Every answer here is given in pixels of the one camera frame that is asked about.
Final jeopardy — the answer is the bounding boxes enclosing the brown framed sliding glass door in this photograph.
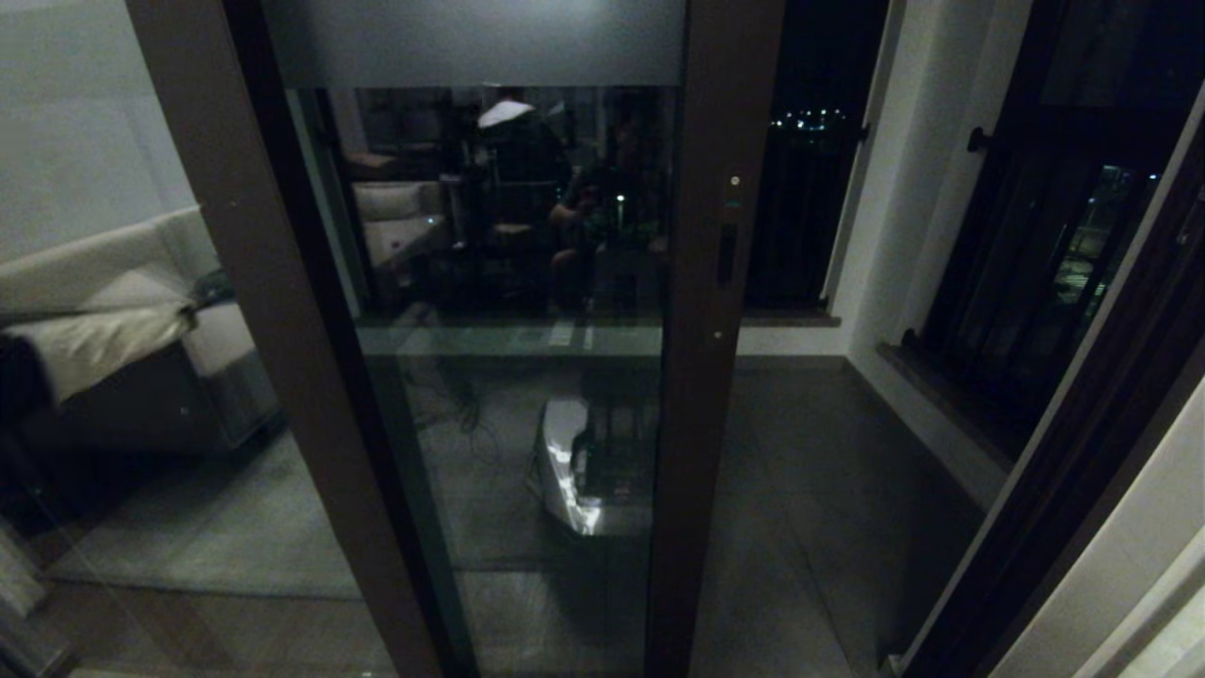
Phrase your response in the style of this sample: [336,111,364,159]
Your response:
[264,0,787,678]

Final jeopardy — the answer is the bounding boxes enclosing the grey stone window sill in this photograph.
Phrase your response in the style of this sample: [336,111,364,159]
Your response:
[880,341,1018,472]

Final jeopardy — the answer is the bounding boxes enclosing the brown framed fixed glass panel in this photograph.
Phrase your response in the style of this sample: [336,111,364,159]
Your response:
[0,0,443,678]

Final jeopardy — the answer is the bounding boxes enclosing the pale wall trim strip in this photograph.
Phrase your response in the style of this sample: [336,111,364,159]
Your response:
[1073,527,1205,678]

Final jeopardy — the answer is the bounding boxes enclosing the black balcony railing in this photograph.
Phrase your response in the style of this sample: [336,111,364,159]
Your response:
[748,113,867,310]

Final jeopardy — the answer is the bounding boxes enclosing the dark brown door jamb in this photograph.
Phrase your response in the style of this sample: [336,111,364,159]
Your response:
[899,104,1205,678]

